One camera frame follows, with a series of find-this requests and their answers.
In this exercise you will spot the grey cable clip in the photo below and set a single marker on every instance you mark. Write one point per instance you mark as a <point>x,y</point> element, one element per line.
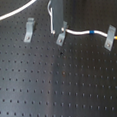
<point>110,37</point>
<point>61,37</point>
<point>29,29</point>

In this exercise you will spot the middle grey cable clip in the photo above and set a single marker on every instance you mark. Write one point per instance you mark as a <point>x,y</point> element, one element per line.
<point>61,37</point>

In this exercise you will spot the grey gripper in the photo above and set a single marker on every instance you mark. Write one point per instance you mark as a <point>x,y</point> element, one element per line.
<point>57,15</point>

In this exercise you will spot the left grey cable clip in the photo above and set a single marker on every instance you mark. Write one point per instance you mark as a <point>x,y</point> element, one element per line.
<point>29,29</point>

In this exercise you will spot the right grey cable clip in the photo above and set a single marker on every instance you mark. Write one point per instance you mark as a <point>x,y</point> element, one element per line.
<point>110,37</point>

